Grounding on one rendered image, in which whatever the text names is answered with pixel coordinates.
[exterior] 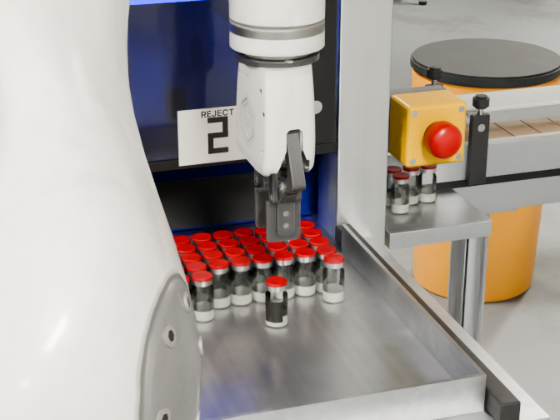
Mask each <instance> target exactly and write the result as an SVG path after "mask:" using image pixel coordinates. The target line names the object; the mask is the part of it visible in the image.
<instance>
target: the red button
mask: <svg viewBox="0 0 560 420"><path fill-rule="evenodd" d="M461 144H462V134H461V132H460V130H459V129H458V128H457V127H456V126H454V125H453V124H452V123H450V122H447V121H439V122H435V123H434V124H433V125H432V126H431V127H430V128H429V129H428V130H427V131H426V134H425V137H424V145H425V148H426V149H427V150H428V151H429V152H430V153H431V154H432V155H433V156H434V157H436V158H441V159H445V158H450V157H451V156H453V155H454V154H456V153H457V152H458V150H459V148H460V147H461Z"/></svg>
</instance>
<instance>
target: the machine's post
mask: <svg viewBox="0 0 560 420"><path fill-rule="evenodd" d="M392 34H393V0H338V34H337V123H336V142H337V152H333V153H324V154H318V203H317V220H318V221H319V222H320V223H321V225H322V226H323V227H324V228H325V229H326V230H327V231H328V233H329V234H330V235H331V236H332V237H333V238H334V239H335V226H337V225H342V224H351V225H352V226H353V227H354V228H355V229H356V231H357V232H358V233H359V234H360V235H361V236H362V237H363V238H368V237H374V238H375V239H376V240H377V241H378V242H379V243H380V244H381V245H382V246H383V247H384V243H385V220H386V196H387V173H388V127H389V103H390V80H391V56H392Z"/></svg>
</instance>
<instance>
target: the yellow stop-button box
mask: <svg viewBox="0 0 560 420"><path fill-rule="evenodd" d="M466 112H467V104H466V102H465V101H463V100H462V99H461V98H460V97H458V96H456V95H454V94H453V93H451V92H449V91H448V90H447V89H446V88H445V87H443V86H442V85H433V86H425V87H408V88H399V89H390V103H389V127H388V150H387V152H388V153H390V154H391V155H393V156H394V157H395V158H396V159H397V160H398V161H399V162H400V163H402V164H403V165H404V166H405V167H407V168H413V167H421V166H428V165H435V164H443V163H456V162H461V161H462V160H463V154H464V140H465V127H466ZM439 121H447V122H450V123H452V124H453V125H454V126H456V127H457V128H458V129H459V130H460V132H461V134H462V144H461V147H460V148H459V150H458V151H457V153H456V154H454V155H453V156H451V157H449V158H445V159H441V158H437V157H434V156H433V155H432V154H431V153H430V152H429V151H428V150H427V149H426V148H425V145H424V137H425V134H426V131H427V130H428V129H429V128H430V127H431V126H432V125H433V124H434V123H436V122H439Z"/></svg>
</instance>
